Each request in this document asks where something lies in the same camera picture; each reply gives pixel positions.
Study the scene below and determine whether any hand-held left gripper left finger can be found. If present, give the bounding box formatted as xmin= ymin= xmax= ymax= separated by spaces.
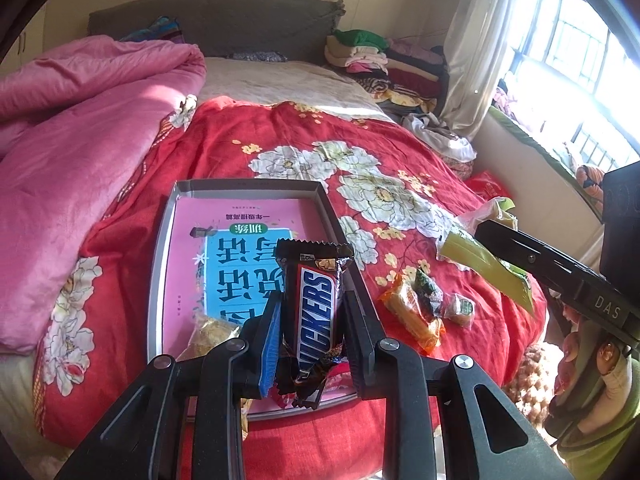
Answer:
xmin=55 ymin=292 xmax=283 ymax=480

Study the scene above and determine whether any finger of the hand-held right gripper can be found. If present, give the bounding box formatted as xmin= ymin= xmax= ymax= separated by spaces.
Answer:
xmin=474 ymin=219 xmax=601 ymax=298

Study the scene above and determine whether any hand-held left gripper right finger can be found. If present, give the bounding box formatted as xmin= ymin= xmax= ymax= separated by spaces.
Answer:
xmin=342 ymin=290 xmax=576 ymax=480

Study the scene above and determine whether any light green snack packet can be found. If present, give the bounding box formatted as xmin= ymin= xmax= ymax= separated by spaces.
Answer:
xmin=436 ymin=197 xmax=536 ymax=318

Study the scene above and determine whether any chocolate bar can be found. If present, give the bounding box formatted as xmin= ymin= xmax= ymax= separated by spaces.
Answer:
xmin=274 ymin=239 xmax=355 ymax=410

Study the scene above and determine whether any grey metal tray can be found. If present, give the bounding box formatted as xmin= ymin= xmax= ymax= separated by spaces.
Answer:
xmin=146 ymin=178 xmax=373 ymax=423

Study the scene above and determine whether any person's right forearm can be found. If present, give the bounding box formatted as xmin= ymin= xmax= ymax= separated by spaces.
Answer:
xmin=545 ymin=355 xmax=640 ymax=478

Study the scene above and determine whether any person's right hand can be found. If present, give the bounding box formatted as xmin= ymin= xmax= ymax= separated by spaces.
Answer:
xmin=547 ymin=290 xmax=631 ymax=411

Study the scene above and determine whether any clear golden snack packet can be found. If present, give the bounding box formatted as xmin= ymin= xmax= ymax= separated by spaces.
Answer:
xmin=176 ymin=311 xmax=250 ymax=361

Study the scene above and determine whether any orange patterned cushion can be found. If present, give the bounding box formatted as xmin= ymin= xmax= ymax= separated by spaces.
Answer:
xmin=575 ymin=165 xmax=606 ymax=206

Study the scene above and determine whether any orange snack packet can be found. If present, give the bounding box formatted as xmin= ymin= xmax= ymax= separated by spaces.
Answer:
xmin=379 ymin=272 xmax=447 ymax=353

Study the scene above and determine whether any red plastic bag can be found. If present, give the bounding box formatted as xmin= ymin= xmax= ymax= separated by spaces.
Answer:
xmin=467 ymin=170 xmax=511 ymax=201

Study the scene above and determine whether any small round clear snack packet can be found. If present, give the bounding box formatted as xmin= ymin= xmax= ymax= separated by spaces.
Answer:
xmin=442 ymin=292 xmax=476 ymax=330

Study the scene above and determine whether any green printed snack packet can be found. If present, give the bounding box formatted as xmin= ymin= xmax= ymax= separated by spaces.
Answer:
xmin=412 ymin=267 xmax=446 ymax=318

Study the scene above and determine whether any beige knitted cushion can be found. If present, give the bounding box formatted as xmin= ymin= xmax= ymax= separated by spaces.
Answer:
xmin=502 ymin=342 xmax=558 ymax=428

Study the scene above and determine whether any pink book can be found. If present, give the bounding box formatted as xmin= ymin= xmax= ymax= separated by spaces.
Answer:
xmin=162 ymin=195 xmax=361 ymax=413

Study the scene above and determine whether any white crumpled garment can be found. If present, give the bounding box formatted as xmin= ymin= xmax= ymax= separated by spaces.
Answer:
xmin=402 ymin=112 xmax=478 ymax=163

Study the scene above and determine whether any cream curtain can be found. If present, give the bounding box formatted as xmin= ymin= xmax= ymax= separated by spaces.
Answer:
xmin=440 ymin=0 xmax=531 ymax=141

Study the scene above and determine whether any window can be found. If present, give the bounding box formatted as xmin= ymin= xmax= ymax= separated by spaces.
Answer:
xmin=500 ymin=0 xmax=640 ymax=171

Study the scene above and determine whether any red floral blanket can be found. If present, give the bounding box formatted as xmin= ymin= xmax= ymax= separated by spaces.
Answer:
xmin=32 ymin=97 xmax=548 ymax=480

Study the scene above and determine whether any pile of folded clothes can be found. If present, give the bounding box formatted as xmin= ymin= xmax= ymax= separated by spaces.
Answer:
xmin=324 ymin=28 xmax=451 ymax=116

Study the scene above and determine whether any beige bed sheet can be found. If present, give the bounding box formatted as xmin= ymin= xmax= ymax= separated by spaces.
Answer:
xmin=197 ymin=56 xmax=396 ymax=123

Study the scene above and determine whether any pink quilt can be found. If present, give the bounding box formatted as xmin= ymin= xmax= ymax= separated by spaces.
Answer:
xmin=0 ymin=35 xmax=207 ymax=356

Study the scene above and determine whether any blue patterned cloth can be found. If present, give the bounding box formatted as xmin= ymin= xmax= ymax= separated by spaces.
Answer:
xmin=227 ymin=50 xmax=288 ymax=64

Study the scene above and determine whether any grey headboard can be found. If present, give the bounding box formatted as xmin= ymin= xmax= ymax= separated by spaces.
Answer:
xmin=87 ymin=0 xmax=347 ymax=66

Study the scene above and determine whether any colourful patterned pillow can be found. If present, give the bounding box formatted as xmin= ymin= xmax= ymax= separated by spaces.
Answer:
xmin=120 ymin=16 xmax=185 ymax=43

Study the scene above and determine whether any cream wardrobe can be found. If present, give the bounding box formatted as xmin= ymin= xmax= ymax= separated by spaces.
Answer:
xmin=0 ymin=2 xmax=48 ymax=68

